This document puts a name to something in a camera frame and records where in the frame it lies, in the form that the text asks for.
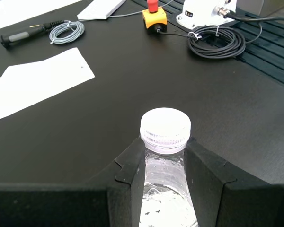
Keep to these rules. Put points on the black aluminium extrusion table frame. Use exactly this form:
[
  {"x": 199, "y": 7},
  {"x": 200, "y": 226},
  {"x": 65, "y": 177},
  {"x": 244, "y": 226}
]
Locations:
[{"x": 269, "y": 59}]

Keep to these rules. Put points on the yellow red emergency stop button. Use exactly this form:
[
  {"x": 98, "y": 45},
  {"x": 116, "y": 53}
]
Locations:
[{"x": 153, "y": 17}]

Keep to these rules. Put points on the white paper sheet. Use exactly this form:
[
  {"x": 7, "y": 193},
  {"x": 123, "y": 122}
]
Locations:
[{"x": 61, "y": 71}]

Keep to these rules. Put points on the small white paper card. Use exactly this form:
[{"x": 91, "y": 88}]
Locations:
[{"x": 7, "y": 82}]

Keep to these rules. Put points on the grey brown partition panel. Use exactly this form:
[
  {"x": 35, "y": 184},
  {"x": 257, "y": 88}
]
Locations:
[{"x": 262, "y": 7}]

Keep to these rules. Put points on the white robot arm with base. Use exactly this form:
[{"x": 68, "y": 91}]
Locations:
[{"x": 203, "y": 11}]

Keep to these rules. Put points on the white flat box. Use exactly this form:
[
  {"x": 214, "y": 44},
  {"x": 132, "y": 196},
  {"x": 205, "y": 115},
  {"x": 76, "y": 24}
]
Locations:
[{"x": 97, "y": 10}]

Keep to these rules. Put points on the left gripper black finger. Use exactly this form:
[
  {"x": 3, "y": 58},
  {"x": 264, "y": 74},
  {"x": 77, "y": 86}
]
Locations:
[
  {"x": 239, "y": 205},
  {"x": 85, "y": 205}
]

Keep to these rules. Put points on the clear plastic water bottle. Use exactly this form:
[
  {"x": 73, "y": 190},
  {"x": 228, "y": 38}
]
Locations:
[{"x": 165, "y": 123}]

